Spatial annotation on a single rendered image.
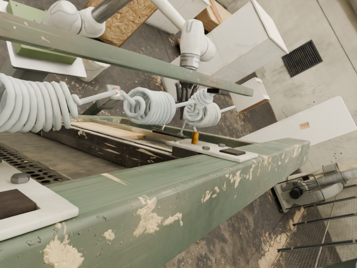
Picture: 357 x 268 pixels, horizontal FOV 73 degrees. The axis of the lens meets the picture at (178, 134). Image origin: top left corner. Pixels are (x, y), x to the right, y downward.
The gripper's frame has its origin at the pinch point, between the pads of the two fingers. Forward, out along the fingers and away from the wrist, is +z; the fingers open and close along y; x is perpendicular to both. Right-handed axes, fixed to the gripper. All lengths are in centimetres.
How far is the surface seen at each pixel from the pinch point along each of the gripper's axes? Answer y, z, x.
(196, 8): -206, -178, 287
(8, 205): 47, 5, -86
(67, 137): -18, 13, -47
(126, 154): 15, 12, -47
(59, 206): 49, 5, -83
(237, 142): 19.7, 12.0, 20.7
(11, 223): 49, 5, -87
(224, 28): -99, -110, 210
